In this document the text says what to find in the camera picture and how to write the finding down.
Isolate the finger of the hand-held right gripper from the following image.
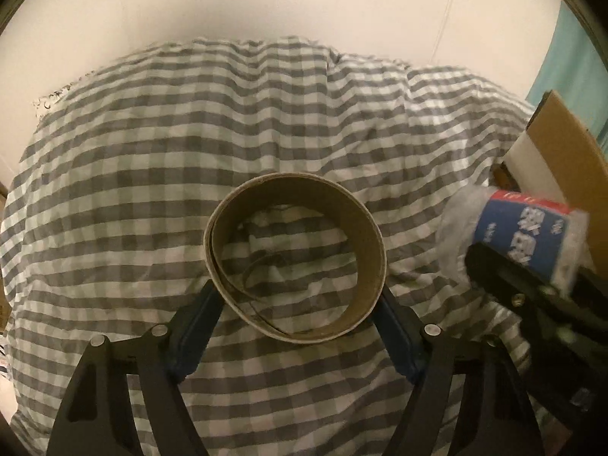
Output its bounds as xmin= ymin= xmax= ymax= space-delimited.
xmin=576 ymin=266 xmax=608 ymax=298
xmin=464 ymin=242 xmax=561 ymax=325

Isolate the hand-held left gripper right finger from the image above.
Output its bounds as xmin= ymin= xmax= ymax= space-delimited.
xmin=377 ymin=287 xmax=542 ymax=456

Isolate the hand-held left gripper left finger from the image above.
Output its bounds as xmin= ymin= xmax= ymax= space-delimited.
xmin=47 ymin=279 xmax=224 ymax=456

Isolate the blue labelled plastic packet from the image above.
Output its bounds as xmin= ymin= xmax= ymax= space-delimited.
xmin=439 ymin=187 xmax=591 ymax=296

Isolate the brown cardboard tape ring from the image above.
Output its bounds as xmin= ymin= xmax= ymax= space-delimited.
xmin=204 ymin=174 xmax=386 ymax=345

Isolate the brown cardboard box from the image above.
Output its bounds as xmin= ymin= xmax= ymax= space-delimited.
xmin=489 ymin=89 xmax=608 ymax=272

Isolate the grey white checked blanket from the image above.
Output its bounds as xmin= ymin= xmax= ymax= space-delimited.
xmin=0 ymin=35 xmax=576 ymax=456

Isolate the blue curtain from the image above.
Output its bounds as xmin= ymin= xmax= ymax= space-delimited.
xmin=525 ymin=0 xmax=608 ymax=154

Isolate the floral white pillow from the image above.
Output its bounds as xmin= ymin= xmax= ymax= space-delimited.
xmin=31 ymin=69 xmax=97 ymax=120

